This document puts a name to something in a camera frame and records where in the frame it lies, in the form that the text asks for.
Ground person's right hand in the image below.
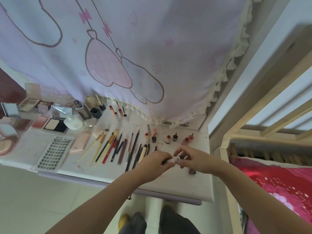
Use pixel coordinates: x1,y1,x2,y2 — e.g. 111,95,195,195
173,145,224,175

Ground person's left hand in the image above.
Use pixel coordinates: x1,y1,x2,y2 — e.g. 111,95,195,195
135,150,176,185

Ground brown lip gloss wand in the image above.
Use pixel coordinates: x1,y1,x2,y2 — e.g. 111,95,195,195
125,133,134,163

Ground black handle makeup brush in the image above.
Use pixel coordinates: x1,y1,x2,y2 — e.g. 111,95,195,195
95,133,114,163

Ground gold handle makeup brush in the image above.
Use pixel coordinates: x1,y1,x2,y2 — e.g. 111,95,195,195
89,129,110,168

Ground thin gold makeup brush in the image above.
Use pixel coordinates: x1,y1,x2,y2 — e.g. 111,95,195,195
78,134,104,162

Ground black gold foundation pump cap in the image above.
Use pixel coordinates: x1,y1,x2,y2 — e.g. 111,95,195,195
95,94,107,111

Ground dark square foundation bottle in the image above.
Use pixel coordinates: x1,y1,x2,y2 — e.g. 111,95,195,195
73,99,92,121

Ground glass foundation bottle black cap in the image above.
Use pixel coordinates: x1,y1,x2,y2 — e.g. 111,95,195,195
85,95,97,109

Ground white round bottle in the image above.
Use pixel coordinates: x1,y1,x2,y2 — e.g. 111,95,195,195
64,116,84,131

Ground false eyelash tray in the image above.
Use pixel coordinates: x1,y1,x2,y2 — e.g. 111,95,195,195
33,136,75,172

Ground black compact with mirror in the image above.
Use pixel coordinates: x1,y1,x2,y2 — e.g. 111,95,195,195
43,104,73,134

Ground pink blush pan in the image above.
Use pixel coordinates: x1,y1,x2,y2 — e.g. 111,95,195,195
32,117,48,129

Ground clear eyelash tray lid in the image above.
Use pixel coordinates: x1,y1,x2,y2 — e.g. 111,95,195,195
0,131,58,168

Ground small four-pan red palette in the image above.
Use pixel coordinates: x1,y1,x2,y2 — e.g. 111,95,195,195
14,118,32,131

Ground beige palette with lid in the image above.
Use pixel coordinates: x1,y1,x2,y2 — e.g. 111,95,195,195
18,83,42,112

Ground round pink powder compact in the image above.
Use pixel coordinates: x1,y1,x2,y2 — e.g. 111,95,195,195
0,124,19,156

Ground mirrored blush palette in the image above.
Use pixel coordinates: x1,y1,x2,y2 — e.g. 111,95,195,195
1,102,20,124

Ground person's right forearm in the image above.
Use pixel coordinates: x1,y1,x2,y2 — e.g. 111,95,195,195
214,161,312,234

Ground person's left forearm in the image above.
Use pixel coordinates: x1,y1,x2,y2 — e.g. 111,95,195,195
45,168,147,234

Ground person's grey trousers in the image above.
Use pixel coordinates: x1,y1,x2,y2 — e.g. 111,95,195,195
118,206,201,234

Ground person's left yellow shoe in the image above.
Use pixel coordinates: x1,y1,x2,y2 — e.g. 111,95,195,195
118,213,131,229

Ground white table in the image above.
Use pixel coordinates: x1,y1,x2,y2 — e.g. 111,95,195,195
0,99,214,202

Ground lilac heart print cloth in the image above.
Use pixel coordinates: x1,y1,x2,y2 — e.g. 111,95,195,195
0,0,263,124

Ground brown wooden door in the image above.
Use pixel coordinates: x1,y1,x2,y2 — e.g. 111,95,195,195
0,68,26,105

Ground light wooden bed frame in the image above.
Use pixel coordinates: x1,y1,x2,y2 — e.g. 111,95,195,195
207,0,312,234

